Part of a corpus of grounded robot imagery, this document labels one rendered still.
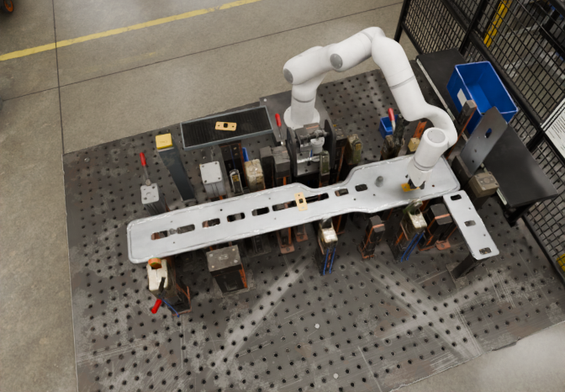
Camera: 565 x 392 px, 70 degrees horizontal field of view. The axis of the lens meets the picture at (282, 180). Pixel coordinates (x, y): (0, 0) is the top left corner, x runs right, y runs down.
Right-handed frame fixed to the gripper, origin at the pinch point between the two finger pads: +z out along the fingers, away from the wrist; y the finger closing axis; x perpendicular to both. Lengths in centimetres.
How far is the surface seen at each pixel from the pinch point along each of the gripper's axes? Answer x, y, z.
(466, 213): 15.9, 17.1, 3.0
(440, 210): 7.5, 12.6, 5.0
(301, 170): -41.7, -21.8, 6.3
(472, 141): 26.5, -7.5, -9.1
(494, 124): 26.6, -3.2, -25.6
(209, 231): -85, -1, 3
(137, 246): -114, -2, 3
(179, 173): -95, -36, 8
